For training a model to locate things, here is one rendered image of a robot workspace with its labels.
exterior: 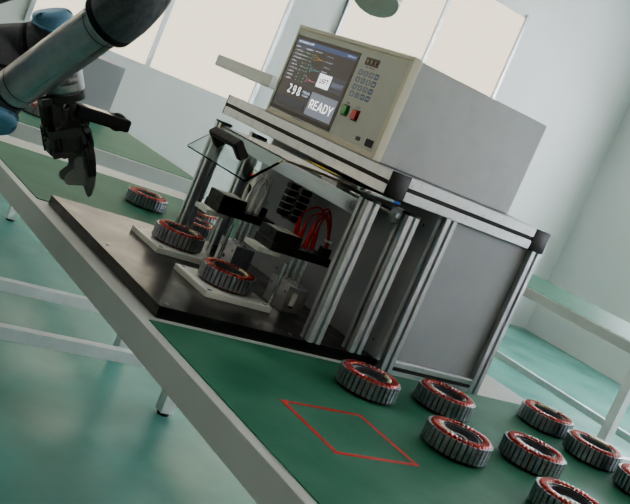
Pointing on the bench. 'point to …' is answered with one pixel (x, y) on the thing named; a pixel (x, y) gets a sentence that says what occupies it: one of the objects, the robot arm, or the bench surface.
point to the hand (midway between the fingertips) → (91, 189)
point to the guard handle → (228, 142)
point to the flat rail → (318, 186)
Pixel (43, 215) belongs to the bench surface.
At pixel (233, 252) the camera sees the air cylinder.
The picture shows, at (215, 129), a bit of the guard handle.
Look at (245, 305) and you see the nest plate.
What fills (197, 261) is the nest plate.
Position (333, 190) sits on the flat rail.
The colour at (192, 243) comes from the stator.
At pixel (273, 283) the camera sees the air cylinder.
